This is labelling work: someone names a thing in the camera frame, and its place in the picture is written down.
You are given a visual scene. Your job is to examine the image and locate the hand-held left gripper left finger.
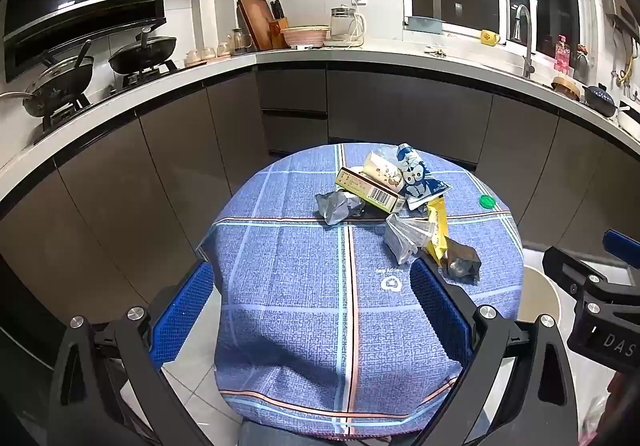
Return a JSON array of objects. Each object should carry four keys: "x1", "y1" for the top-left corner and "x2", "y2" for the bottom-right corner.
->
[{"x1": 47, "y1": 260, "x2": 217, "y2": 446}]

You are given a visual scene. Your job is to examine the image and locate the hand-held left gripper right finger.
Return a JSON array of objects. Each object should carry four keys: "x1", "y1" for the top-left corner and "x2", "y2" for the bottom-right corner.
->
[{"x1": 405, "y1": 257, "x2": 581, "y2": 446}]

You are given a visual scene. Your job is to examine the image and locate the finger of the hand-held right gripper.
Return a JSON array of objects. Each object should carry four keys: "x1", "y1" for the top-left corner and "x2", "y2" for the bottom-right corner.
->
[
  {"x1": 601, "y1": 228, "x2": 640, "y2": 272},
  {"x1": 542, "y1": 246, "x2": 608, "y2": 299}
]

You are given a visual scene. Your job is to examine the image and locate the dark foil wrapper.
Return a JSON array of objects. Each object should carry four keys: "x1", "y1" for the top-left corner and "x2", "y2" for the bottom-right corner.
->
[{"x1": 440, "y1": 241, "x2": 482, "y2": 284}]

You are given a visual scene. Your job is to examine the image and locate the clear plastic wrapper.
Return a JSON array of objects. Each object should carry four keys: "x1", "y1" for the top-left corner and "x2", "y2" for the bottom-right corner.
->
[{"x1": 384, "y1": 213, "x2": 436, "y2": 264}]

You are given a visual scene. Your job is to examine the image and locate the yellow snack packet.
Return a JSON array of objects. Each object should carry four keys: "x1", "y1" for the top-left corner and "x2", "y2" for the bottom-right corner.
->
[{"x1": 425, "y1": 198, "x2": 451, "y2": 267}]

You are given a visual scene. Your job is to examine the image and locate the blue printed plastic bag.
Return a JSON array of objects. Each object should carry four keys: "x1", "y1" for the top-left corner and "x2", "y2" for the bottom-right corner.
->
[{"x1": 395, "y1": 143, "x2": 453, "y2": 212}]

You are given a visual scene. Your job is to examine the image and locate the yellow cardboard box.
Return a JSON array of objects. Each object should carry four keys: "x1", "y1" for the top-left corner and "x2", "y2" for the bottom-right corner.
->
[{"x1": 334, "y1": 167, "x2": 408, "y2": 214}]

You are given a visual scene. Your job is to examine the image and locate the silver foil wrapper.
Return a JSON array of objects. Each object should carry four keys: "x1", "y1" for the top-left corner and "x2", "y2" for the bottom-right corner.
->
[{"x1": 315, "y1": 191, "x2": 366, "y2": 227}]

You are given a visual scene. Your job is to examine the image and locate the printed white paper cup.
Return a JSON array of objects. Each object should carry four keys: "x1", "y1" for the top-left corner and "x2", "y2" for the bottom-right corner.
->
[{"x1": 361, "y1": 149, "x2": 406, "y2": 192}]

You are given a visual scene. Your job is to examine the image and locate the translucent plastic bag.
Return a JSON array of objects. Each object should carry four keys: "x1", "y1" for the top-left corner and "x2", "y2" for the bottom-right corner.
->
[{"x1": 582, "y1": 391, "x2": 611, "y2": 446}]

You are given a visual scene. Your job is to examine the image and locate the blue plaid tablecloth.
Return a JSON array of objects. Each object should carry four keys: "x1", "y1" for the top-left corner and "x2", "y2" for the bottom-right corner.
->
[{"x1": 197, "y1": 142, "x2": 525, "y2": 442}]

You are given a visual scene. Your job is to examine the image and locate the white pot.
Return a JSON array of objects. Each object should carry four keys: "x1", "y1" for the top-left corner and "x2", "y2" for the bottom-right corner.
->
[{"x1": 616, "y1": 101, "x2": 640, "y2": 129}]

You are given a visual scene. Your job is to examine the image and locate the dark blue pot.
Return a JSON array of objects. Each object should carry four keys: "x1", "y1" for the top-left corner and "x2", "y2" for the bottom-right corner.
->
[{"x1": 582, "y1": 83, "x2": 618, "y2": 118}]

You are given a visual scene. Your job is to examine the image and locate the wooden bowl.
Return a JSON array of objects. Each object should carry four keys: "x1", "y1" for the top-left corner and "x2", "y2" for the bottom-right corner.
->
[{"x1": 551, "y1": 75, "x2": 581, "y2": 101}]

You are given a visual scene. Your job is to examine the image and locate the metal jug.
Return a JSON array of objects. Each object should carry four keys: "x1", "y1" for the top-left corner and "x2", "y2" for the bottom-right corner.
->
[{"x1": 572, "y1": 45, "x2": 591, "y2": 82}]

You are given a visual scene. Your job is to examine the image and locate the pink dish soap bottle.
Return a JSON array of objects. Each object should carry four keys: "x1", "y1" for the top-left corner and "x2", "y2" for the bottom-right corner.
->
[{"x1": 554, "y1": 33, "x2": 572, "y2": 74}]

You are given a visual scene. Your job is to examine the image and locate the steel kitchen faucet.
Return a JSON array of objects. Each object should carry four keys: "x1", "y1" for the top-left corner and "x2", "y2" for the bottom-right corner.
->
[{"x1": 512, "y1": 4, "x2": 538, "y2": 79}]

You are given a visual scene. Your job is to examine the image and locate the dark kitchen base cabinets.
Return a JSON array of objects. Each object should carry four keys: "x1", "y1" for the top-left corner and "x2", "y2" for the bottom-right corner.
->
[{"x1": 0, "y1": 61, "x2": 640, "y2": 377}]

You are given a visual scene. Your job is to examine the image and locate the black gas stove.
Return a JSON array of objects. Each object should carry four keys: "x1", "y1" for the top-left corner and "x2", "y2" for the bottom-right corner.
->
[{"x1": 32, "y1": 58, "x2": 181, "y2": 144}]

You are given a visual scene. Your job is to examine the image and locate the gas water heater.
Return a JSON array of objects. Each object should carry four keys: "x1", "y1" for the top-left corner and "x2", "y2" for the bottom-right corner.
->
[{"x1": 602, "y1": 0, "x2": 640, "y2": 37}]

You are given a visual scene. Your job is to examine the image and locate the black frying pan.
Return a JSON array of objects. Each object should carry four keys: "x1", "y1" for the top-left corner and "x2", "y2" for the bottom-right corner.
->
[{"x1": 107, "y1": 27, "x2": 178, "y2": 76}]

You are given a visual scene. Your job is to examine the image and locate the black wok with glass lid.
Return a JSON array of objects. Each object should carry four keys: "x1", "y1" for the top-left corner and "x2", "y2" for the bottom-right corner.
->
[{"x1": 0, "y1": 40, "x2": 96, "y2": 119}]

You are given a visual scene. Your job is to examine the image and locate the glass jar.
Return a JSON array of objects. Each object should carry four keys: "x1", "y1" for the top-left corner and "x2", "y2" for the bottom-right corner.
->
[{"x1": 231, "y1": 28, "x2": 253, "y2": 54}]

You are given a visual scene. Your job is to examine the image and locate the blue tray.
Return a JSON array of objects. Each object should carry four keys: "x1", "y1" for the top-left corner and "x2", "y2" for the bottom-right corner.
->
[{"x1": 407, "y1": 16, "x2": 443, "y2": 33}]

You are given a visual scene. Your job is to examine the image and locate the wooden knife block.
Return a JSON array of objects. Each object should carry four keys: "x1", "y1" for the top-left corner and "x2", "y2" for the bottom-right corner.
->
[{"x1": 269, "y1": 0, "x2": 291, "y2": 49}]

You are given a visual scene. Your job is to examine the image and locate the wooden cutting board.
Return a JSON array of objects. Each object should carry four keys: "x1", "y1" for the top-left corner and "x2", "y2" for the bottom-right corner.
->
[{"x1": 236, "y1": 0, "x2": 273, "y2": 52}]

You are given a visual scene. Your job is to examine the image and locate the pink strainer basket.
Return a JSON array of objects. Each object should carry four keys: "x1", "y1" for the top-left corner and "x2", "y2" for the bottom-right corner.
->
[{"x1": 280, "y1": 25, "x2": 332, "y2": 49}]

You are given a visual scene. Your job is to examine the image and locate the glass electric kettle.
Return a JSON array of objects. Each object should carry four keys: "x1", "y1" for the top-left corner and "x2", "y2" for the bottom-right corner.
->
[{"x1": 325, "y1": 4, "x2": 367, "y2": 47}]

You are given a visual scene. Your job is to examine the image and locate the black range hood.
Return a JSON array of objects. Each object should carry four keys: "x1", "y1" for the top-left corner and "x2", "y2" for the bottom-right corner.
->
[{"x1": 2, "y1": 0, "x2": 176, "y2": 84}]

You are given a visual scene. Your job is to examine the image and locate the yellow gas hose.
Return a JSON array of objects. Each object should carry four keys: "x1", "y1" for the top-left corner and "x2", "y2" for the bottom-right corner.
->
[{"x1": 615, "y1": 38, "x2": 638, "y2": 87}]

